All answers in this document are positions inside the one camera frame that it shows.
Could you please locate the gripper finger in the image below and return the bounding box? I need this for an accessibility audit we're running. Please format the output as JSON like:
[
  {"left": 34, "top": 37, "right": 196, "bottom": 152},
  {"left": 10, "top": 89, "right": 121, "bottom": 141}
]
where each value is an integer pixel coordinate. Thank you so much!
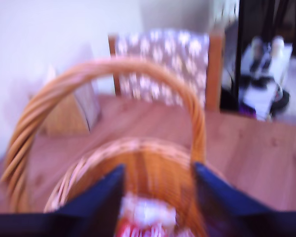
[
  {"left": 193, "top": 161, "right": 271, "bottom": 237},
  {"left": 44, "top": 164, "right": 127, "bottom": 237}
]

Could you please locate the red Easter egg bag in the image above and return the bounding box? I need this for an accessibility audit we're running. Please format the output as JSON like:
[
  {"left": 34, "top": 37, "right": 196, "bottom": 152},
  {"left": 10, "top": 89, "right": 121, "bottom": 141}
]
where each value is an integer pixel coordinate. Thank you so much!
[{"left": 115, "top": 192, "right": 179, "bottom": 237}]

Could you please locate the woven wicker basket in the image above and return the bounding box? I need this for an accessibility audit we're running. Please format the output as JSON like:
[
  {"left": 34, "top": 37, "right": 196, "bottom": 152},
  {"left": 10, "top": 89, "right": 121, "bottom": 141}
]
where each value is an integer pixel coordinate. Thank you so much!
[{"left": 0, "top": 56, "right": 208, "bottom": 237}]

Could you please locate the white and black clutter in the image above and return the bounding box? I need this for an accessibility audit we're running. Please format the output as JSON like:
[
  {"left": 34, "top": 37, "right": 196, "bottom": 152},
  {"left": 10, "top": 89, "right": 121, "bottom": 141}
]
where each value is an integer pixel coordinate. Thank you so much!
[{"left": 238, "top": 34, "right": 295, "bottom": 122}]

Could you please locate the paw print cushioned chair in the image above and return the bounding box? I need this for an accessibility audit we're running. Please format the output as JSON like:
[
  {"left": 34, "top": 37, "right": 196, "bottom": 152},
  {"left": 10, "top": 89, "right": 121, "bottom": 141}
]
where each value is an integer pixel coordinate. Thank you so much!
[{"left": 108, "top": 29, "right": 225, "bottom": 112}]

